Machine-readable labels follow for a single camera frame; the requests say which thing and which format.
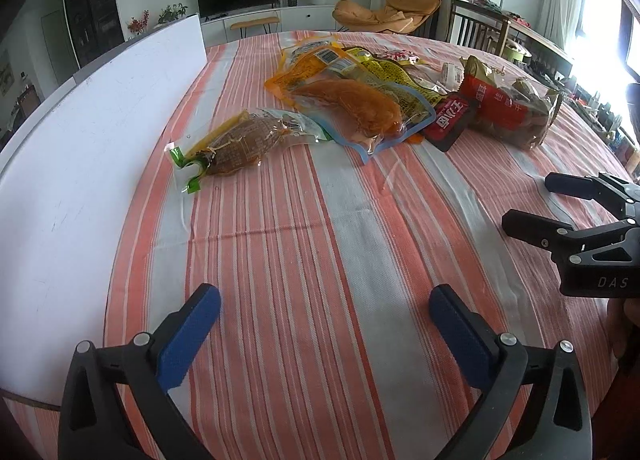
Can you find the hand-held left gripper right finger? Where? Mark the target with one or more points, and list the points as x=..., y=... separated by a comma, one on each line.
x=462, y=335

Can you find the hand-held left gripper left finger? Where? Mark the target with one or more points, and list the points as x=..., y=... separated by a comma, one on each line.
x=190, y=335

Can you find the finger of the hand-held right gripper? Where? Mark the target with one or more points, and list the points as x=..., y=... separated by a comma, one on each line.
x=540, y=232
x=575, y=186

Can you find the brown snack packet green end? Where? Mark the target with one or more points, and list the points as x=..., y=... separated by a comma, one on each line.
x=240, y=145

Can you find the white storage box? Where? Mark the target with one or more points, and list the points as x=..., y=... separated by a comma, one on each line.
x=75, y=165

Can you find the yellow snack packet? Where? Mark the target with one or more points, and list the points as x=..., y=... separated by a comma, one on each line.
x=390, y=73

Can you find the orange snack packet blue edge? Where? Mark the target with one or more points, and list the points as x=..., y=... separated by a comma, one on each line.
x=350, y=105

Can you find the person's right hand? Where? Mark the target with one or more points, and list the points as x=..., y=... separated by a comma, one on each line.
x=625, y=330

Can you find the clear snack bag red label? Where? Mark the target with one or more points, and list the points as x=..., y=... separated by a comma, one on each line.
x=505, y=110

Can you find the red and black snack packet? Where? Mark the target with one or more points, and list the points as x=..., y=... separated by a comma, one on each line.
x=447, y=123

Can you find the cluttered dining table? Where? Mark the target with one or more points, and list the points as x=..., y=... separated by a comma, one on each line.
x=540, y=45

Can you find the bright window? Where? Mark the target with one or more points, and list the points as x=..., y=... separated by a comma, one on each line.
x=605, y=25

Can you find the small white snack packet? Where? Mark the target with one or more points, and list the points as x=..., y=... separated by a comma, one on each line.
x=451, y=74

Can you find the wooden dining chair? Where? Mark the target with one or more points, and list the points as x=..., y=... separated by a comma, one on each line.
x=475, y=30

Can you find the orange lounge chair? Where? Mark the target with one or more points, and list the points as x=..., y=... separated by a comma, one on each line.
x=395, y=10

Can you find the orange snack packet with barcode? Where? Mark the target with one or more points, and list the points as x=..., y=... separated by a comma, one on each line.
x=305, y=68

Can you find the red flower arrangement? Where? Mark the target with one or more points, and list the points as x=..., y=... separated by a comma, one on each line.
x=138, y=23

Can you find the white television cabinet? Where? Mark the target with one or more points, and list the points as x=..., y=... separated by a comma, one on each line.
x=305, y=16

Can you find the wooden stool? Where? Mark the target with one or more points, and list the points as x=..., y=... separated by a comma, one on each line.
x=254, y=21

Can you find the bushy potted plant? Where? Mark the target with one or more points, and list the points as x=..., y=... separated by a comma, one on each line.
x=172, y=14

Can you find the dark display cabinet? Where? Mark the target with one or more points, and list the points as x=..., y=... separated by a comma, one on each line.
x=92, y=0

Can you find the wall picture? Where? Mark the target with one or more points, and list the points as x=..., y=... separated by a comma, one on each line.
x=6, y=73

